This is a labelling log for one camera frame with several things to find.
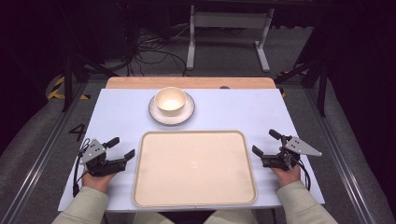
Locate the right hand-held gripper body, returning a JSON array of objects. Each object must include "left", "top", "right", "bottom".
[{"left": 261, "top": 134, "right": 323, "bottom": 172}]

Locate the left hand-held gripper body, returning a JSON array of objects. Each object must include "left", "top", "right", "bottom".
[{"left": 78, "top": 138, "right": 128, "bottom": 178}]

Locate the person's left hand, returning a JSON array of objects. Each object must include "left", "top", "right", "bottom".
[{"left": 81, "top": 170, "right": 118, "bottom": 194}]

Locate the person's right hand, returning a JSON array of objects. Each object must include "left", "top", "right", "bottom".
[{"left": 270, "top": 164, "right": 303, "bottom": 189}]

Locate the white table board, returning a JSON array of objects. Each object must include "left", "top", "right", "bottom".
[{"left": 57, "top": 88, "right": 326, "bottom": 214}]

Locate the white plate with dark rim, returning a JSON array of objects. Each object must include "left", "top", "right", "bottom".
[{"left": 148, "top": 91, "right": 196, "bottom": 127}]

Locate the yellow and black floor tape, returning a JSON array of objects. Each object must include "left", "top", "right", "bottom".
[
  {"left": 46, "top": 76, "right": 92, "bottom": 101},
  {"left": 277, "top": 68, "right": 310, "bottom": 98}
]

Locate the black metal stand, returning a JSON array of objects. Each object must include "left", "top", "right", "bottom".
[
  {"left": 60, "top": 46, "right": 121, "bottom": 113},
  {"left": 274, "top": 55, "right": 332, "bottom": 118}
]

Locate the beige tray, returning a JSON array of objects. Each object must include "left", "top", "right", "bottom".
[{"left": 132, "top": 130, "right": 259, "bottom": 208}]

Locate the cream bowl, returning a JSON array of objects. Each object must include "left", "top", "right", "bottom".
[{"left": 153, "top": 86, "right": 188, "bottom": 118}]

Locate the person's left leg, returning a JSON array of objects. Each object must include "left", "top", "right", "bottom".
[{"left": 132, "top": 212, "right": 176, "bottom": 224}]

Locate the person's leg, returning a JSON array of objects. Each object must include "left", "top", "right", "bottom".
[
  {"left": 204, "top": 208, "right": 260, "bottom": 224},
  {"left": 132, "top": 212, "right": 176, "bottom": 224}
]

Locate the person's right leg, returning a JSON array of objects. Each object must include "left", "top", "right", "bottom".
[{"left": 204, "top": 208, "right": 260, "bottom": 224}]

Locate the wooden table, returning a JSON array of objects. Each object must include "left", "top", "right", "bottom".
[{"left": 105, "top": 77, "right": 277, "bottom": 91}]

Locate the dark curtain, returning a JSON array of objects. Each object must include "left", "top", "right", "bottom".
[
  {"left": 0, "top": 0, "right": 74, "bottom": 157},
  {"left": 321, "top": 0, "right": 396, "bottom": 216}
]

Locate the white metal stand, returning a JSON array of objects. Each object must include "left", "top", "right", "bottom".
[{"left": 185, "top": 4, "right": 276, "bottom": 74}]

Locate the left hand-held gripper cable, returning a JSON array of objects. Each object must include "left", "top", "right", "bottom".
[{"left": 72, "top": 137, "right": 92, "bottom": 198}]

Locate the hand-held gripper cable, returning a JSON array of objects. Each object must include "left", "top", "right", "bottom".
[
  {"left": 72, "top": 137, "right": 92, "bottom": 198},
  {"left": 294, "top": 158, "right": 312, "bottom": 191}
]

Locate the right hand-held gripper cable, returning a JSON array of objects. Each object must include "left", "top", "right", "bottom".
[{"left": 294, "top": 158, "right": 312, "bottom": 191}]

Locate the aluminium floor rail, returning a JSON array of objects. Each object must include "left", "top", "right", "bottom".
[
  {"left": 303, "top": 88, "right": 379, "bottom": 224},
  {"left": 0, "top": 81, "right": 91, "bottom": 224}
]

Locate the bundle of black floor cables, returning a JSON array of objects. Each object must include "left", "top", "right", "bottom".
[{"left": 102, "top": 22, "right": 191, "bottom": 77}]

